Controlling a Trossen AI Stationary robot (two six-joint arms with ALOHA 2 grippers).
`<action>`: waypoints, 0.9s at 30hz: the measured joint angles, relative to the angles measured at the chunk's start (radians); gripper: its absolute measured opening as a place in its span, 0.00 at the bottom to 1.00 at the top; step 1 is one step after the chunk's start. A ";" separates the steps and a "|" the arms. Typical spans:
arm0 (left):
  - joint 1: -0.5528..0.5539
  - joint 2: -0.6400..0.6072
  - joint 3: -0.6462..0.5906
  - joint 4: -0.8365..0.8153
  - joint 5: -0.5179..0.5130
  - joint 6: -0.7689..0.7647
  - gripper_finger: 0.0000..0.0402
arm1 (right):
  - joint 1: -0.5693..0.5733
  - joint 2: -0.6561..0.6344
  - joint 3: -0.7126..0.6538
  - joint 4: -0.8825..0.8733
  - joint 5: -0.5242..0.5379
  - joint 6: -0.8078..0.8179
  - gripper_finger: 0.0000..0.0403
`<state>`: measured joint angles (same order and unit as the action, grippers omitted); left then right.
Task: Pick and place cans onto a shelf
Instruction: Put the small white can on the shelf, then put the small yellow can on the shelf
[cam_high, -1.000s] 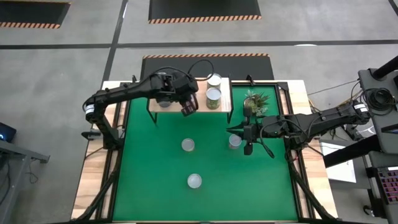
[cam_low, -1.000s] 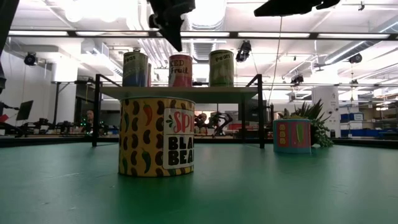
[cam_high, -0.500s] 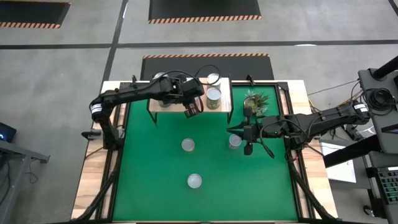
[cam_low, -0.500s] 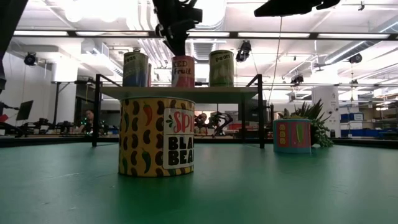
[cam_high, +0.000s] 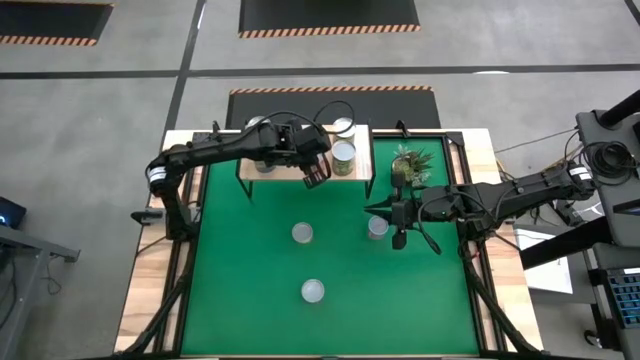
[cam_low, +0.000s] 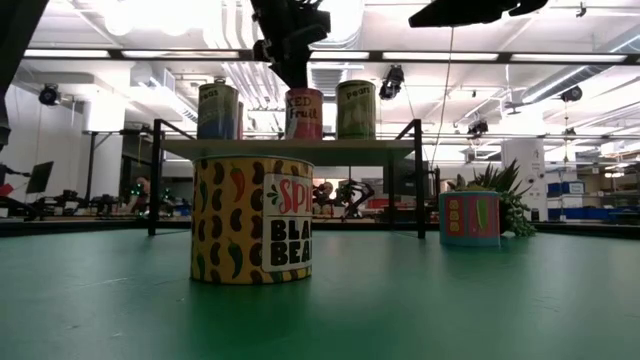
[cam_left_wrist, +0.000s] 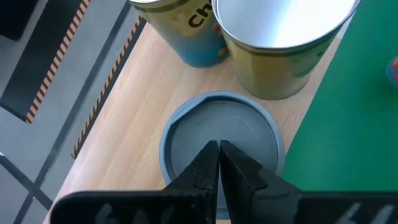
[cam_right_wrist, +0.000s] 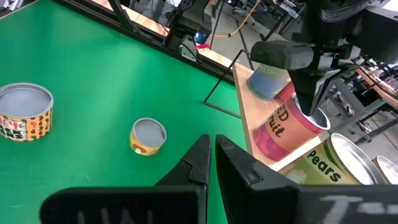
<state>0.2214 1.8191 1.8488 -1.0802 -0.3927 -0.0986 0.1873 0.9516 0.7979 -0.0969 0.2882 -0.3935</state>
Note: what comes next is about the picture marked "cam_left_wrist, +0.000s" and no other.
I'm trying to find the teal pink corn can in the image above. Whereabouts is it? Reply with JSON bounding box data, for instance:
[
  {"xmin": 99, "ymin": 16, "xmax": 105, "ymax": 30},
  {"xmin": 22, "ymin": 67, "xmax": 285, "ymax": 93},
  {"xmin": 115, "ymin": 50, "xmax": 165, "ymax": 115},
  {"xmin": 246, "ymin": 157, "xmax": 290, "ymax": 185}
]
[{"xmin": 385, "ymin": 55, "xmax": 398, "ymax": 91}]

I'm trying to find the black hazard-striped floor mat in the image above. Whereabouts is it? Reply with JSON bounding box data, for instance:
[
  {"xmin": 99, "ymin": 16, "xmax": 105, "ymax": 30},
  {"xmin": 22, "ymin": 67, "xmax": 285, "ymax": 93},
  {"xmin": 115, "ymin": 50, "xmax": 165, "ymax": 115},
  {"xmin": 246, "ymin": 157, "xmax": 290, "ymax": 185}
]
[{"xmin": 0, "ymin": 0, "xmax": 91, "ymax": 124}]

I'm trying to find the wooden shelf with black legs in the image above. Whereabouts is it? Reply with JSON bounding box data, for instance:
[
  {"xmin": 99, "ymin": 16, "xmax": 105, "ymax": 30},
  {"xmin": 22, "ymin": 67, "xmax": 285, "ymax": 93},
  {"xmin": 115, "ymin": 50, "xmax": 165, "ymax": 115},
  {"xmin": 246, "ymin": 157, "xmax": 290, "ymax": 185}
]
[{"xmin": 42, "ymin": 23, "xmax": 352, "ymax": 224}]

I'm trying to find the yellow spicy black beans can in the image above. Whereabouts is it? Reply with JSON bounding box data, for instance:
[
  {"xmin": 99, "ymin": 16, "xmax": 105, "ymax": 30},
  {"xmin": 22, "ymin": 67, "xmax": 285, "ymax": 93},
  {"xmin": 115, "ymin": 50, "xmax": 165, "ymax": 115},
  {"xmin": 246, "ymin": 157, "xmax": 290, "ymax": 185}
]
[{"xmin": 158, "ymin": 90, "xmax": 286, "ymax": 220}]

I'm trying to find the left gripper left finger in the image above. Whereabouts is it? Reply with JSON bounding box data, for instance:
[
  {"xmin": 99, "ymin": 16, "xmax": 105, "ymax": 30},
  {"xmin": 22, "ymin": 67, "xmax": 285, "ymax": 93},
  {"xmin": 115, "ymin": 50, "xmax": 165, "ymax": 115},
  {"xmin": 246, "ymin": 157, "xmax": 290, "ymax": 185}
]
[{"xmin": 164, "ymin": 140, "xmax": 221, "ymax": 192}]

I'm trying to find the green table mat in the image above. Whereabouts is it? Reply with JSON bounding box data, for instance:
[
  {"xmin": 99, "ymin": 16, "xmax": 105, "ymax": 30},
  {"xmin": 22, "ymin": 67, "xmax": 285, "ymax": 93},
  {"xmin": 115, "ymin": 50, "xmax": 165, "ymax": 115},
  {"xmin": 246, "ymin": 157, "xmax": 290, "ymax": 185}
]
[{"xmin": 281, "ymin": 0, "xmax": 398, "ymax": 192}]

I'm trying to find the yellow blue chickpeas can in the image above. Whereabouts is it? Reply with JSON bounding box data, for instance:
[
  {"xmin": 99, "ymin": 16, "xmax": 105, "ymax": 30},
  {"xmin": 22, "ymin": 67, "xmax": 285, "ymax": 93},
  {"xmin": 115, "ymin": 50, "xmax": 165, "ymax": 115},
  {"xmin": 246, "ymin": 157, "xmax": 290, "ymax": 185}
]
[{"xmin": 129, "ymin": 0, "xmax": 231, "ymax": 68}]

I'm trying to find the green pears can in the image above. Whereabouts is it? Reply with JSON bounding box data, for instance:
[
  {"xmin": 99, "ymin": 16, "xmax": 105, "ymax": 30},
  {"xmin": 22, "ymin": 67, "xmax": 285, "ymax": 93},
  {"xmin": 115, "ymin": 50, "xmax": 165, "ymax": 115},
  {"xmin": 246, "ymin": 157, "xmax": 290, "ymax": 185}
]
[{"xmin": 211, "ymin": 0, "xmax": 361, "ymax": 101}]

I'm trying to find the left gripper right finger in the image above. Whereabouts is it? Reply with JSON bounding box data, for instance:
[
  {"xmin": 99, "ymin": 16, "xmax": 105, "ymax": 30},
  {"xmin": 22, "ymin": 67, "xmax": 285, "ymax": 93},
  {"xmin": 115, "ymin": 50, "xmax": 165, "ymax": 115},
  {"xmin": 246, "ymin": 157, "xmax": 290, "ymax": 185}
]
[{"xmin": 220, "ymin": 139, "xmax": 302, "ymax": 195}]

